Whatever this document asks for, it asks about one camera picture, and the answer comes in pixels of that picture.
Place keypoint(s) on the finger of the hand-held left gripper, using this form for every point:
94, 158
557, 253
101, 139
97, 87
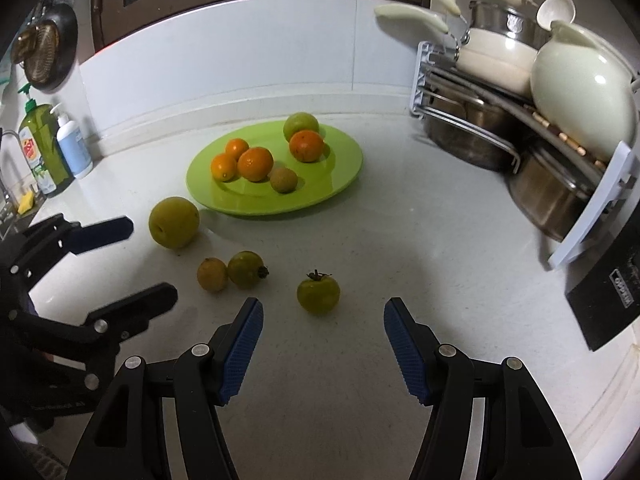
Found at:
145, 302
102, 235

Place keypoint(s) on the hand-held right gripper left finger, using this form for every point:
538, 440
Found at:
242, 345

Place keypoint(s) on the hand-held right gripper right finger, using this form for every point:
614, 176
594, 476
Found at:
407, 350

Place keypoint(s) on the small yellow-brown fruit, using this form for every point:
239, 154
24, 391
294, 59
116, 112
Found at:
212, 275

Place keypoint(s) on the olive green apple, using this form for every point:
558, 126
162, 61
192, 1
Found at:
174, 222

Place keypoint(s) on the green tomato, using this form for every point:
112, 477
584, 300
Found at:
318, 295
245, 270

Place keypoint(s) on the small orange mandarin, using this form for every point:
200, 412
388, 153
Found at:
236, 148

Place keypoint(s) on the brown round fruit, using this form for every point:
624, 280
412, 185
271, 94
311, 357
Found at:
283, 180

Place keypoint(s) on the green plate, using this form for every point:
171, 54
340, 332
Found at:
320, 180

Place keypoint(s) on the light green apple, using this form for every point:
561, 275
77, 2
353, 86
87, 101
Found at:
300, 122

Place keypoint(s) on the yellow sponge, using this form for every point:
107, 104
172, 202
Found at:
26, 202

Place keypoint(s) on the white pump bottle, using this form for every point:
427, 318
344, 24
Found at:
74, 147

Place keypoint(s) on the green dish soap bottle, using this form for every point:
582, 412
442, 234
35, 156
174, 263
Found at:
42, 145

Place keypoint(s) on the chrome faucet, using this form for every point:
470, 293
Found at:
6, 160

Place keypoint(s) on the black frying pan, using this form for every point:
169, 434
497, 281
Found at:
65, 45

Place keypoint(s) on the gold mesh colander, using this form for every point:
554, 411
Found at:
37, 52

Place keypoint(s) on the black knife block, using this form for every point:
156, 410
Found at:
605, 305

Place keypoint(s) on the white pot rack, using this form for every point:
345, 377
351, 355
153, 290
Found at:
592, 215

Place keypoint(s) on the cream saucepan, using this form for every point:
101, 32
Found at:
495, 62

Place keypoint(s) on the cream ceramic pot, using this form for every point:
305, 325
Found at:
580, 95

